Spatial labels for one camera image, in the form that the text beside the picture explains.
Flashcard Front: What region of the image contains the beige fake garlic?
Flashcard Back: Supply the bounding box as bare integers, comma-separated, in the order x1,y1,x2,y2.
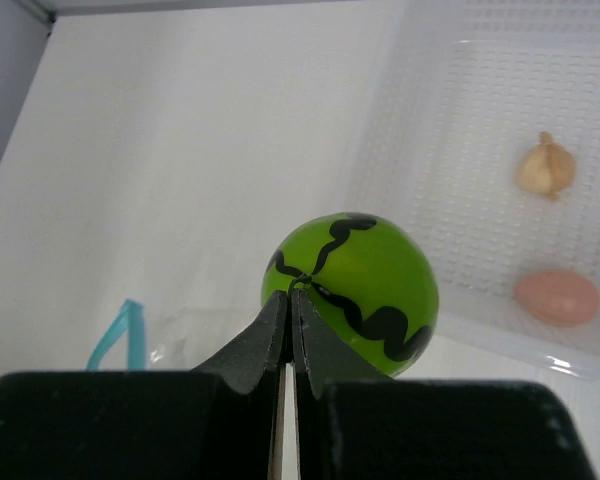
516,131,576,200

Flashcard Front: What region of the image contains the pink fake egg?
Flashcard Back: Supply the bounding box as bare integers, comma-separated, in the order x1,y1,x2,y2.
514,269,600,327

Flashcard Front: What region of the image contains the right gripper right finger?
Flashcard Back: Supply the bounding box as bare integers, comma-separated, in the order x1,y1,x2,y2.
290,290,595,479

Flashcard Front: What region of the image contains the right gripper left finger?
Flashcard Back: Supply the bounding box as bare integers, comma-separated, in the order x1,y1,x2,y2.
0,291,288,479

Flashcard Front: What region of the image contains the white plastic basket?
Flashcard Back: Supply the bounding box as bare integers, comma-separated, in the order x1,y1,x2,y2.
344,1,600,380

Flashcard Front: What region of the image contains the green fake melon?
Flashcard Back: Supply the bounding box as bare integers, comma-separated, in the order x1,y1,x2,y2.
260,212,439,377

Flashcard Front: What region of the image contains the clear zip top bag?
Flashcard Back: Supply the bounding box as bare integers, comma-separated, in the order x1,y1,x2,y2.
85,298,231,372

